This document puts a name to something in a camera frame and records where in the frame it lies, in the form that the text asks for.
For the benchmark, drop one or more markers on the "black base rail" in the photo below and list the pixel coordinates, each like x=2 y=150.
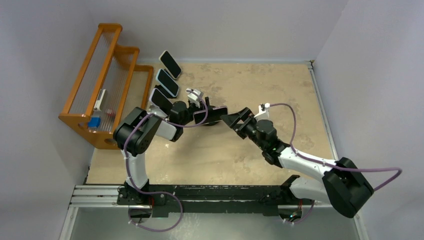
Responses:
x=163 y=199

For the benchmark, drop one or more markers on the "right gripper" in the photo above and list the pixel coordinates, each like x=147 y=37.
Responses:
x=246 y=116

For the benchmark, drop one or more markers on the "aluminium frame rail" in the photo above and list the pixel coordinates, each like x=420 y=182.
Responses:
x=94 y=214

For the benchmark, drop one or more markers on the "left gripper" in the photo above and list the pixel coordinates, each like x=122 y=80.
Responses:
x=202 y=107

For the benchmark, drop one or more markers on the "white smartphone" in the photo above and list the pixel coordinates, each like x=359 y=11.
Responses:
x=170 y=64
x=159 y=100

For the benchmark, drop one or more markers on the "white item in rack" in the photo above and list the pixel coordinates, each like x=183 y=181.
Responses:
x=100 y=102

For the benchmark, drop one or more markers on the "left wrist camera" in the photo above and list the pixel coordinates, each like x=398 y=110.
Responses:
x=194 y=96

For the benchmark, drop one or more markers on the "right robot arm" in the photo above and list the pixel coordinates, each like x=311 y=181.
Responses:
x=335 y=182

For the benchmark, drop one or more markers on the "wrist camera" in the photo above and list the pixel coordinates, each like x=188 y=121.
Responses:
x=194 y=96
x=263 y=112

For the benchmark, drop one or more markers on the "black round base stand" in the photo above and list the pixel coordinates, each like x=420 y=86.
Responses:
x=211 y=124

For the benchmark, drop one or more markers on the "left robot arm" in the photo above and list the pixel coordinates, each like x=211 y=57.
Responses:
x=135 y=133

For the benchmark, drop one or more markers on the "orange wooden rack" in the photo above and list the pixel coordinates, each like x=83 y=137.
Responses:
x=111 y=66

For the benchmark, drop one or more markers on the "blue block in rack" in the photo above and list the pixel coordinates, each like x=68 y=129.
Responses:
x=94 y=123

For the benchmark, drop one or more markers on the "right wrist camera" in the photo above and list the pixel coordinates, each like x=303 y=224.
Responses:
x=263 y=112

